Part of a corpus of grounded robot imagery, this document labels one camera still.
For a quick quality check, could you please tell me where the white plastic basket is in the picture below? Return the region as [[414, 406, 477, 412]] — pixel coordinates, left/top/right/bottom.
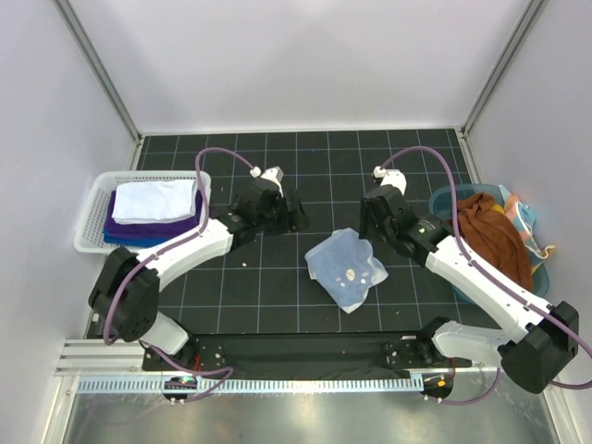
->
[[74, 170, 211, 254]]

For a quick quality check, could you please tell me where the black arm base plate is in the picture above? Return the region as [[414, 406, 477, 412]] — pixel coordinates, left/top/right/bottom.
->
[[142, 331, 471, 399]]

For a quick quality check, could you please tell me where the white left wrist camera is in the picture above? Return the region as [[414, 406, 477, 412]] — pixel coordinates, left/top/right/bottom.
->
[[250, 166, 284, 196]]

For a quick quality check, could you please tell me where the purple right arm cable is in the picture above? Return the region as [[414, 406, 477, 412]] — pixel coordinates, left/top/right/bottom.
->
[[381, 146, 592, 406]]

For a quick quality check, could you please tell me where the blue folded towel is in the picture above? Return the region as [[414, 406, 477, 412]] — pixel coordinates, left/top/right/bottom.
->
[[104, 232, 171, 248]]

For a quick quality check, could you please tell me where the purple folded towel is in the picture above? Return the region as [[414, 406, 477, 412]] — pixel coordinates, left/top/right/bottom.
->
[[104, 191, 201, 239]]

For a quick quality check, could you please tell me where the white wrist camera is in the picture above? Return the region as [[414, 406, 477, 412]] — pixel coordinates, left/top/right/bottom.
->
[[372, 166, 407, 195], [250, 166, 284, 196]]

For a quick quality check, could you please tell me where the white folded towel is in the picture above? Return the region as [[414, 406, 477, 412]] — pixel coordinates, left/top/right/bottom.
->
[[112, 179, 200, 225]]

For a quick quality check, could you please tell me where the white slotted cable duct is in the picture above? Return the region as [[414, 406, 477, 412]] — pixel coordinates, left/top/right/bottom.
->
[[77, 374, 424, 396]]

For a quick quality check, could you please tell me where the multicolour striped towel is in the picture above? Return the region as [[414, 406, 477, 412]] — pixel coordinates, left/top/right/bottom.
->
[[498, 185, 556, 275]]

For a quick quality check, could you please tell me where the aluminium frame rail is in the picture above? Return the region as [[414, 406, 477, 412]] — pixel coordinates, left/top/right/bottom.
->
[[55, 339, 144, 376]]

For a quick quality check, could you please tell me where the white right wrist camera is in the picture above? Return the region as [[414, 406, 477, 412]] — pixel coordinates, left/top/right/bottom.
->
[[372, 166, 407, 195]]

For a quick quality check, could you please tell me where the blue plastic basin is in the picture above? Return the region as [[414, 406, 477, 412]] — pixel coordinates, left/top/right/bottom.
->
[[428, 184, 549, 297]]

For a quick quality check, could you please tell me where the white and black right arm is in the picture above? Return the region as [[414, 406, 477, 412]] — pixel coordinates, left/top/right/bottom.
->
[[359, 184, 579, 394]]

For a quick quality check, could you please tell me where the brown towel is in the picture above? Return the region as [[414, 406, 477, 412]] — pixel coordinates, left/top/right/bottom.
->
[[457, 192, 533, 290]]

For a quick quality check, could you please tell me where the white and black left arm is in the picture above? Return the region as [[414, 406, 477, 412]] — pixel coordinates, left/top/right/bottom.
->
[[89, 176, 310, 370]]

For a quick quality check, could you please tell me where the light blue bear towel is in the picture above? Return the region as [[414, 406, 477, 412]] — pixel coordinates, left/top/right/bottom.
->
[[304, 228, 389, 314]]

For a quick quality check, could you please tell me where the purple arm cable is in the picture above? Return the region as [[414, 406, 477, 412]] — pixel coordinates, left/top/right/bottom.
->
[[381, 146, 592, 406], [102, 147, 261, 413]]

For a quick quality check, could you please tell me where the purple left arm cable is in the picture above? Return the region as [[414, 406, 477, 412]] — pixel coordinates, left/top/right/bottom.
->
[[102, 147, 261, 413]]

